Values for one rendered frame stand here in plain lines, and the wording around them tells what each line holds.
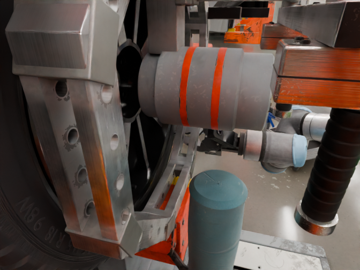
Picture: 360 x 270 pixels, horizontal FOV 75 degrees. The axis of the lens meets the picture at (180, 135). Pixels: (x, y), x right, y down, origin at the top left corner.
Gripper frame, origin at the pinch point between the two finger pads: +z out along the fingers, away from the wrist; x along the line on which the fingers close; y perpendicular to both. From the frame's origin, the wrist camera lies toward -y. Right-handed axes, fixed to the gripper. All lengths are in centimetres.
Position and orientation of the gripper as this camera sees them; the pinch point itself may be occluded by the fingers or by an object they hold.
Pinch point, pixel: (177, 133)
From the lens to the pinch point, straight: 72.5
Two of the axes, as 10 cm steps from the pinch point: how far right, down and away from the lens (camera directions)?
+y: 1.8, 3.0, 9.4
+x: 1.8, -9.4, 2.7
